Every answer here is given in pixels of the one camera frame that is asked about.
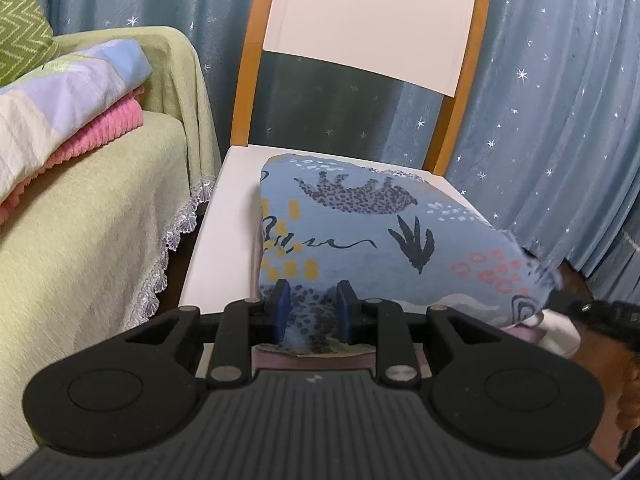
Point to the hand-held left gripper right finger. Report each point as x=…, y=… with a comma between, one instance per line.
x=345, y=310

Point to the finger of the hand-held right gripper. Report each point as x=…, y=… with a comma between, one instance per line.
x=600, y=315

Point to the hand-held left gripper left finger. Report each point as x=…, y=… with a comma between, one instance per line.
x=281, y=310

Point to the blue patterned garment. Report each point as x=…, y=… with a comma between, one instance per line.
x=375, y=230

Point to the white cloth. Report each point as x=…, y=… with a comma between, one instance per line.
x=560, y=332

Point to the mauve folded cloth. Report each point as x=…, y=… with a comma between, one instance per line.
x=267, y=358

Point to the blue star print curtain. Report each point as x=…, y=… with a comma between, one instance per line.
x=550, y=135

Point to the green covered sofa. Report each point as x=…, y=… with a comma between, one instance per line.
x=85, y=230

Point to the pink knit blanket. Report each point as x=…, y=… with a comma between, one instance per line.
x=95, y=132

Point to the pastel checked quilt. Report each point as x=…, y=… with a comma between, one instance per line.
x=55, y=95

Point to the green zigzag pillow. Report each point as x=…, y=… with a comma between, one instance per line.
x=20, y=20

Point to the white chair with wooden frame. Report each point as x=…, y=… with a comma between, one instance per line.
x=365, y=25

